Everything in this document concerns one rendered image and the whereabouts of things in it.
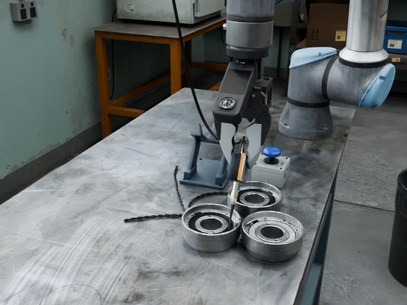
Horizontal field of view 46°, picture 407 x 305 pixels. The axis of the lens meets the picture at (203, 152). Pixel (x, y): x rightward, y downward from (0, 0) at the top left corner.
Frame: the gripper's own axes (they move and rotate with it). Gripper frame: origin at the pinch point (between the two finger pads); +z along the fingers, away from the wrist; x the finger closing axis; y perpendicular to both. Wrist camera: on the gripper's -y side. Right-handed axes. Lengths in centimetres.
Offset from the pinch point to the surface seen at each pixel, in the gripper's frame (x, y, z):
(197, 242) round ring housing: 4.2, -10.9, 10.8
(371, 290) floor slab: -34, 94, 93
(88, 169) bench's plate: 38.5, 10.9, 12.9
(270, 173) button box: -2.6, 17.0, 9.8
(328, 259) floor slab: -16, 109, 93
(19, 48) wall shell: 153, 132, 17
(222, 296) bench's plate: -3.1, -19.8, 13.0
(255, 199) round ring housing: -1.6, 7.8, 11.4
